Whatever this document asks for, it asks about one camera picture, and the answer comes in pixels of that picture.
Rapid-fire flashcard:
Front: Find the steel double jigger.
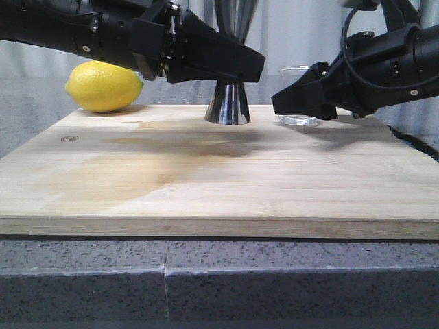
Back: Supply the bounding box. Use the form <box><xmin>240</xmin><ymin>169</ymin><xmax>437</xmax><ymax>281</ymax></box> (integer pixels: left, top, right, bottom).
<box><xmin>204</xmin><ymin>1</ymin><xmax>257</xmax><ymax>125</ymax></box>

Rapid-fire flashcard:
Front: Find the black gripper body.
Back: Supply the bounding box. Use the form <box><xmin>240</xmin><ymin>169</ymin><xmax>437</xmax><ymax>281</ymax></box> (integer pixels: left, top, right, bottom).
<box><xmin>73</xmin><ymin>1</ymin><xmax>182</xmax><ymax>80</ymax></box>
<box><xmin>322</xmin><ymin>25</ymin><xmax>420</xmax><ymax>117</ymax></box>

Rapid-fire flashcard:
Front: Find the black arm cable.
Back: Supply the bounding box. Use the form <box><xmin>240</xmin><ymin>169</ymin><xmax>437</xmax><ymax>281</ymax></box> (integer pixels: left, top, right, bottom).
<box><xmin>340</xmin><ymin>1</ymin><xmax>439</xmax><ymax>95</ymax></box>

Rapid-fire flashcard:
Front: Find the clear glass beaker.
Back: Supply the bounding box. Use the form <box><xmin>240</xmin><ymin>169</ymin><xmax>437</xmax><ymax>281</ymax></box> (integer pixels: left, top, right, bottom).
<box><xmin>278</xmin><ymin>65</ymin><xmax>318</xmax><ymax>127</ymax></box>

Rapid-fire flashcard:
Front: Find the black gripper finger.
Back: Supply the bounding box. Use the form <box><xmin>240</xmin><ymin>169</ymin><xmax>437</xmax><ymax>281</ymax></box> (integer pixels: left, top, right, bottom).
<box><xmin>271</xmin><ymin>62</ymin><xmax>338</xmax><ymax>121</ymax></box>
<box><xmin>167</xmin><ymin>9</ymin><xmax>265</xmax><ymax>83</ymax></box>

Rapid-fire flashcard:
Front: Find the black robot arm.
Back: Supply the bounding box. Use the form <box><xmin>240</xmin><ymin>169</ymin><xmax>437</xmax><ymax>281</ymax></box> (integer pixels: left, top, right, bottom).
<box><xmin>1</xmin><ymin>1</ymin><xmax>265</xmax><ymax>83</ymax></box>
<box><xmin>272</xmin><ymin>1</ymin><xmax>438</xmax><ymax>120</ymax></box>

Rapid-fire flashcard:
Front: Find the wooden cutting board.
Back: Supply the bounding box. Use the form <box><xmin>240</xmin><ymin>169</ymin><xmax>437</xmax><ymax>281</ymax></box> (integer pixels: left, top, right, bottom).
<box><xmin>1</xmin><ymin>105</ymin><xmax>438</xmax><ymax>240</ymax></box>

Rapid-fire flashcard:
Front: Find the yellow lemon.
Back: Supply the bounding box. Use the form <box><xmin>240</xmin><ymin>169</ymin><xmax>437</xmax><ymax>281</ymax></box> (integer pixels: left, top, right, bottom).
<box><xmin>65</xmin><ymin>61</ymin><xmax>143</xmax><ymax>112</ymax></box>

